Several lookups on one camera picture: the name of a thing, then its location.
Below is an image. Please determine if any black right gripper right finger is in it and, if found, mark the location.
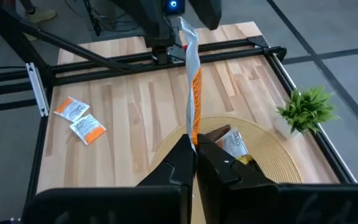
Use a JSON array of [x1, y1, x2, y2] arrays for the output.
[[196, 133, 358, 224]]

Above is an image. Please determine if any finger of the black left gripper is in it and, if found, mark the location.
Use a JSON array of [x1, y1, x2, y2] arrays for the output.
[[188, 0, 223, 31]]

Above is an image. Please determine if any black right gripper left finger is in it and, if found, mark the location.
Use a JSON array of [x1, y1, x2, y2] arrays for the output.
[[21, 133, 198, 224]]

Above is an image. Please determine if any brown wooden tea box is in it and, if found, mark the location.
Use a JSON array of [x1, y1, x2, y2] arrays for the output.
[[203, 123, 256, 167]]

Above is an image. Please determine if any small green potted plant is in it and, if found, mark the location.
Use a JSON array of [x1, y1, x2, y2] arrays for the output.
[[273, 86, 340, 140]]

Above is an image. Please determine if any person's foot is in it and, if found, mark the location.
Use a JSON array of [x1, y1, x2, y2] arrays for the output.
[[23, 7, 58, 25]]

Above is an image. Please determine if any black floor cable bundle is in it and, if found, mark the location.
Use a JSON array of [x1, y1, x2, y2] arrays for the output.
[[63, 0, 145, 34]]

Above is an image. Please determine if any black metal table frame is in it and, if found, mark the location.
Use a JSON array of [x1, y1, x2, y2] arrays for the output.
[[0, 0, 358, 224]]

